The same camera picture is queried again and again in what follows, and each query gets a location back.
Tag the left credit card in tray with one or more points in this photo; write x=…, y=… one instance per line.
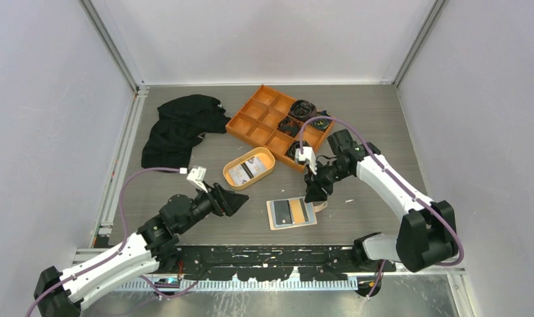
x=239, y=175

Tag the beige card holder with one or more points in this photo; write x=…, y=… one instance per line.
x=311, y=209

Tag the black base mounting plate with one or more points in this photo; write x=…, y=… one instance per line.
x=270, y=263

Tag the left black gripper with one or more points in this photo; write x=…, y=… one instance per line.
x=224, y=201

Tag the right credit card in tray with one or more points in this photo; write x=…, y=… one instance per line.
x=255, y=166

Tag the black VIP credit card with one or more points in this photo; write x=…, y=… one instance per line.
x=282, y=213

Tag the dark brown rolled tie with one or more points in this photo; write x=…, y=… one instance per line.
x=302, y=110

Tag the credit card in tray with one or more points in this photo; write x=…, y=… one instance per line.
x=239, y=175
x=255, y=166

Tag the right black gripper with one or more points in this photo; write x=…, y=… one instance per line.
x=314, y=193

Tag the green patterned rolled tie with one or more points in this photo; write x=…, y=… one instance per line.
x=323, y=123

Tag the orange oval tray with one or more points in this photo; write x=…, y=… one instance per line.
x=263, y=153

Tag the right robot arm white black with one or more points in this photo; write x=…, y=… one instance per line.
x=427, y=229

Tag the aluminium front frame rail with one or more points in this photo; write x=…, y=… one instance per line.
x=266, y=284

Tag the orange compartment organizer box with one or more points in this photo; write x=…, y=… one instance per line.
x=257, y=120

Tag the green yellow rolled tie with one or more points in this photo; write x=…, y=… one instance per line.
x=290, y=153

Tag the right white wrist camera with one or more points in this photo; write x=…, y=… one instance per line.
x=306, y=156

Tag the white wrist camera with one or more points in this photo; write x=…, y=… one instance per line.
x=196, y=177
x=306, y=156

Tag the yellow credit card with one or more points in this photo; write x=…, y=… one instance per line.
x=298, y=211

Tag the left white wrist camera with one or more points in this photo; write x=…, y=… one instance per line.
x=196, y=177

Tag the black cloth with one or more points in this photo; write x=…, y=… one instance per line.
x=182, y=125

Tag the dark red rolled tie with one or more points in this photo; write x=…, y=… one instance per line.
x=289, y=126

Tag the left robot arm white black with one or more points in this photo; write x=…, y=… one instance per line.
x=151, y=249

